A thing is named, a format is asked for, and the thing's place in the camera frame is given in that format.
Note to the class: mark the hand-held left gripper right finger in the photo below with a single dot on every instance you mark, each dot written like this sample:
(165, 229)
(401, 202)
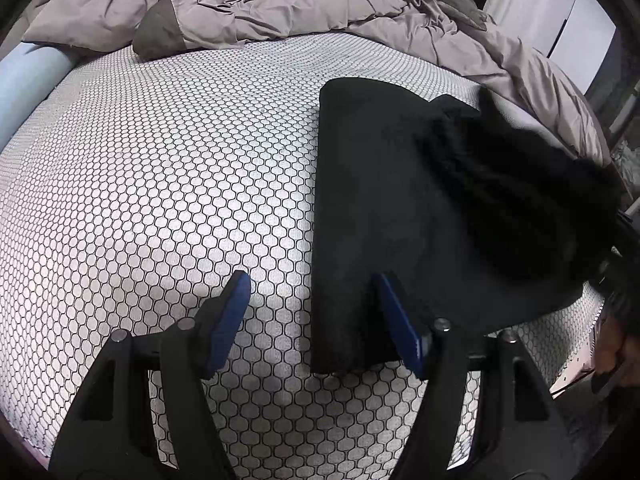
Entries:
(400, 327)

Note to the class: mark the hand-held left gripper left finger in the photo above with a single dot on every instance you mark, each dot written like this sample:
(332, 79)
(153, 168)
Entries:
(227, 322)

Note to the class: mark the black pants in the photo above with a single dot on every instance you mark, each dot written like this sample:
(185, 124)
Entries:
(400, 200)

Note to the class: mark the person's right hand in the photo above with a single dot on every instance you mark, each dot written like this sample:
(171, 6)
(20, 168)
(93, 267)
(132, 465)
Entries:
(611, 347)

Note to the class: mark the white hexagon-patterned mattress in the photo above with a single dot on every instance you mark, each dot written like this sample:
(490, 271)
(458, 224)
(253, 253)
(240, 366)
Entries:
(165, 185)

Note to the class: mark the white wardrobe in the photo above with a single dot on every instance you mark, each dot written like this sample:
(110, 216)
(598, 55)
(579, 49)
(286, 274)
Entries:
(547, 17)

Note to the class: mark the light blue bolster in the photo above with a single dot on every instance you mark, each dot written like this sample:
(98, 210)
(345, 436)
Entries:
(30, 82)

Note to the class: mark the grey duvet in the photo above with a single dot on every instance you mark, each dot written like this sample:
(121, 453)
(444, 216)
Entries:
(280, 0)

